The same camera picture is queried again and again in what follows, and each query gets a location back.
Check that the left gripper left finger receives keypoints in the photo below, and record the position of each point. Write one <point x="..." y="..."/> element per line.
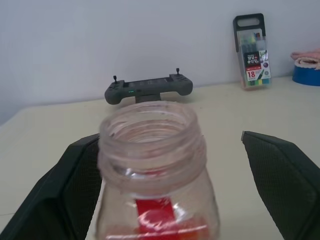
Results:
<point x="50" y="195"/>

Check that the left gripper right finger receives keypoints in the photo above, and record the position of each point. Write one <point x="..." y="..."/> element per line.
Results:
<point x="285" y="185"/>

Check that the bottle with orange liquid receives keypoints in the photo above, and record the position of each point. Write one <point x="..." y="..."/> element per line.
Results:
<point x="152" y="175"/>

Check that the blue tape roll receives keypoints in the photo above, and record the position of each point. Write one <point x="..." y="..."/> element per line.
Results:
<point x="306" y="75"/>

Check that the pink cloth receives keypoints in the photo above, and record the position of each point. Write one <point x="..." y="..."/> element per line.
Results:
<point x="308" y="58"/>

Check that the marker pen set case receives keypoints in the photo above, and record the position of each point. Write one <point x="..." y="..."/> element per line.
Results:
<point x="252" y="55"/>

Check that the grey handheld remote controller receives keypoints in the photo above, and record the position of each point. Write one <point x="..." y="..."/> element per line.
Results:
<point x="150" y="87"/>

